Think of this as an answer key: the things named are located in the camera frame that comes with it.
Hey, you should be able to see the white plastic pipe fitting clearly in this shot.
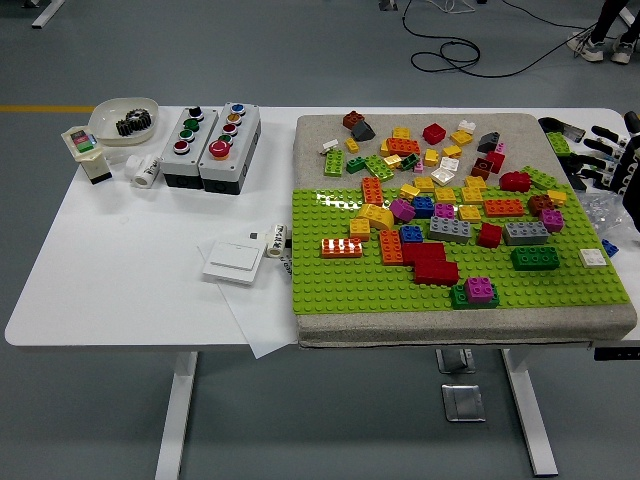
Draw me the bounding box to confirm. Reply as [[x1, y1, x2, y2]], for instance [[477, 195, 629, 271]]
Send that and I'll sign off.
[[124, 153, 162, 190]]

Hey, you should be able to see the grey four-button control box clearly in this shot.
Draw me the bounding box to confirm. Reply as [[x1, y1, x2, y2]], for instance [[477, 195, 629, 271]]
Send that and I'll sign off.
[[159, 105, 221, 191]]

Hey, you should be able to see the metal floor socket box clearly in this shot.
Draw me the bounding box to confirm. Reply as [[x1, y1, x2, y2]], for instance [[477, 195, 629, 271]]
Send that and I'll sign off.
[[440, 383, 486, 424]]

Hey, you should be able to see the red long brick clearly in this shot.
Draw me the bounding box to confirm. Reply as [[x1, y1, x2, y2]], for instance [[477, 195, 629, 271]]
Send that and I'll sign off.
[[401, 241, 448, 267], [413, 259, 461, 288]]

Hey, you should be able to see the red rounded brick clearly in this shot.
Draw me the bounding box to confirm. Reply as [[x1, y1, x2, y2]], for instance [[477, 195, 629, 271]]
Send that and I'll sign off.
[[499, 171, 533, 194]]

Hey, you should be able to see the white table leg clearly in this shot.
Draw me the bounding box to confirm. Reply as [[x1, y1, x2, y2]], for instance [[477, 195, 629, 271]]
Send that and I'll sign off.
[[153, 351, 200, 480], [501, 348, 559, 478]]

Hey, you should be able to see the cream red-green switch box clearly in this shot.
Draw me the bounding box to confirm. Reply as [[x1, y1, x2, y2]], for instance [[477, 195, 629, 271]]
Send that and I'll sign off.
[[60, 124, 114, 186]]

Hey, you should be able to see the grey long brick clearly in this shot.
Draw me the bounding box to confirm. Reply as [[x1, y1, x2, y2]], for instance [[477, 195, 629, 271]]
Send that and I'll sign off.
[[502, 220, 552, 248], [428, 216, 474, 245]]

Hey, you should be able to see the orange long brick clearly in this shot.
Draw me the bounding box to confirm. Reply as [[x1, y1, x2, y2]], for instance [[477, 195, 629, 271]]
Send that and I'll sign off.
[[320, 237, 365, 260], [483, 198, 527, 219], [379, 228, 406, 267], [385, 137, 422, 158], [361, 176, 386, 207]]

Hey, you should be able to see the dark green long brick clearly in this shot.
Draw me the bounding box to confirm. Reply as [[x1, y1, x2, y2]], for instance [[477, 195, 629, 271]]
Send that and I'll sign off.
[[449, 282, 502, 312], [509, 245, 561, 273]]

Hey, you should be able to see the white oval bowl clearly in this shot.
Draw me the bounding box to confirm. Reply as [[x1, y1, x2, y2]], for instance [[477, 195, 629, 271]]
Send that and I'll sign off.
[[88, 96, 161, 148]]

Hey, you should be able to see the white flat square plate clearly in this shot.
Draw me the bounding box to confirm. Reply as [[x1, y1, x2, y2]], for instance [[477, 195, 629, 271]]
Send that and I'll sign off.
[[578, 247, 609, 271]]

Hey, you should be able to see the clear plastic bag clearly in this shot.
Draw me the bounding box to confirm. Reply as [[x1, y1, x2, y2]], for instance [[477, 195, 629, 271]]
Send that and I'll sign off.
[[578, 191, 640, 239]]

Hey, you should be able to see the yellow arch brick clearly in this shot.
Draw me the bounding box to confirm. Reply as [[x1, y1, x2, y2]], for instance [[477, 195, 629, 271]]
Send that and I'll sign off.
[[357, 202, 397, 232]]

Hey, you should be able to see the black table control panel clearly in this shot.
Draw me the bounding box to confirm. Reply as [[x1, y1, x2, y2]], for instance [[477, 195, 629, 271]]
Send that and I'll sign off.
[[593, 346, 640, 362]]

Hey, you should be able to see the black floor cable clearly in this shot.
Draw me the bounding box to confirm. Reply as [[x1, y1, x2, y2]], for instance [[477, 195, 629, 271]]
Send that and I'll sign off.
[[409, 0, 599, 80]]

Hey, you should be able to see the grey-brown foam mat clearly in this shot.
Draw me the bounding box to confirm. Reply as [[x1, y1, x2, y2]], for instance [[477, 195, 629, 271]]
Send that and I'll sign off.
[[292, 112, 640, 350]]

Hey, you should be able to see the white wall switch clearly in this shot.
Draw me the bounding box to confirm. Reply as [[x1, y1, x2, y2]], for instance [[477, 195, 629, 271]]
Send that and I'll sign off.
[[201, 240, 266, 287]]

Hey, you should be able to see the white paper sheet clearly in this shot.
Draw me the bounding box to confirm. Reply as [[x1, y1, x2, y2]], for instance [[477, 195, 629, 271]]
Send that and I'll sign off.
[[195, 238, 301, 360]]

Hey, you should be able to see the white labelled tube connector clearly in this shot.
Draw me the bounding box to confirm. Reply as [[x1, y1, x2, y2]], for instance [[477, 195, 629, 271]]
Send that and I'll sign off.
[[264, 223, 292, 260]]

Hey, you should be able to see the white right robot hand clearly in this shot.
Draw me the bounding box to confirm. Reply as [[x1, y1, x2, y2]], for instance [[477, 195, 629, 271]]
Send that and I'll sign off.
[[567, 110, 640, 229]]

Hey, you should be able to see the lime green long brick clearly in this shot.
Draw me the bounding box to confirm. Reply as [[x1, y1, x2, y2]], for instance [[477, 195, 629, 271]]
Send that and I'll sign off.
[[364, 154, 397, 183], [520, 165, 560, 193]]

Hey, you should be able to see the blue square brick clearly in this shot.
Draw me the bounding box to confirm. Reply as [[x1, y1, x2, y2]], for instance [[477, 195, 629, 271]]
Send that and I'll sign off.
[[399, 224, 426, 247], [412, 195, 437, 220]]

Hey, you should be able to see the white desk foot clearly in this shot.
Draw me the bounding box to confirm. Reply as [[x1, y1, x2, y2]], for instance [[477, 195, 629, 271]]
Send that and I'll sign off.
[[31, 0, 67, 29]]

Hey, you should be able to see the person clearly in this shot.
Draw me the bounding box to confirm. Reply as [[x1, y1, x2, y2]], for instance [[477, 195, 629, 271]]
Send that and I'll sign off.
[[567, 0, 640, 66]]

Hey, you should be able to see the grey emergency-stop control box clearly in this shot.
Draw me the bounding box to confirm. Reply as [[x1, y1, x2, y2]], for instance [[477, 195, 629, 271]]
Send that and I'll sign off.
[[198, 101, 263, 195]]

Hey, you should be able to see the green baseplate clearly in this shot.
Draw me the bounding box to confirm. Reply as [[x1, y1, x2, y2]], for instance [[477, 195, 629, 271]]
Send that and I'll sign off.
[[289, 183, 632, 316]]

